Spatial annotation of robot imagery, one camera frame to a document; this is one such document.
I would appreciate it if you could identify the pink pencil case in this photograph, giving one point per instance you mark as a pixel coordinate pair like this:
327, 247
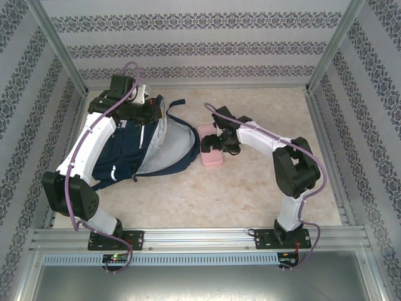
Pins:
213, 160

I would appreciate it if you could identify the navy blue backpack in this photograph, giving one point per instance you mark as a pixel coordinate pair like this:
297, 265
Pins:
125, 147

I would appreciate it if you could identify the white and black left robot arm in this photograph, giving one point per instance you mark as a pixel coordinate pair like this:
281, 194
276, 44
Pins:
91, 141

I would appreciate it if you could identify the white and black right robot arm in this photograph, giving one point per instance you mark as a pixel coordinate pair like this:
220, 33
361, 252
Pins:
291, 213

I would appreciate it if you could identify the grey metal shelf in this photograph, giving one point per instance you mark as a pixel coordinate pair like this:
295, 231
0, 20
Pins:
200, 282

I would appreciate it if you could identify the aluminium left table rail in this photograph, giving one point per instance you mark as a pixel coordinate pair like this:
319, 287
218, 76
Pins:
80, 109

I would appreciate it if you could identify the aluminium table rail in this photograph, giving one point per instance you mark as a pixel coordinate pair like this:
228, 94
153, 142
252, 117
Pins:
80, 109
316, 116

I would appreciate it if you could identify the aluminium mounting rail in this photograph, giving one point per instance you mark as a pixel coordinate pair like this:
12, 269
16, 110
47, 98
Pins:
200, 238

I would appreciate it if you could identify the aluminium right table rail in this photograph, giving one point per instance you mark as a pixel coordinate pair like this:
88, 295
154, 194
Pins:
316, 116

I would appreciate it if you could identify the aluminium left frame post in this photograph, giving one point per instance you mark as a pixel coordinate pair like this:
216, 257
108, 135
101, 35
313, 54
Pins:
56, 44

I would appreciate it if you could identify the aluminium frame post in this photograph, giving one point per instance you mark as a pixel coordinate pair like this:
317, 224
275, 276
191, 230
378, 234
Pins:
56, 44
336, 44

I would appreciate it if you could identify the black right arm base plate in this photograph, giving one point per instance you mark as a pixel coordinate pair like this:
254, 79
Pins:
263, 239

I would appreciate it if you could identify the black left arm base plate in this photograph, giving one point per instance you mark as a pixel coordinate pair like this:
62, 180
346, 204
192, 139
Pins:
134, 239

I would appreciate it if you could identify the aluminium right frame post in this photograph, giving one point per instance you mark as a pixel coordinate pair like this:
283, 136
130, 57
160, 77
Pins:
336, 44

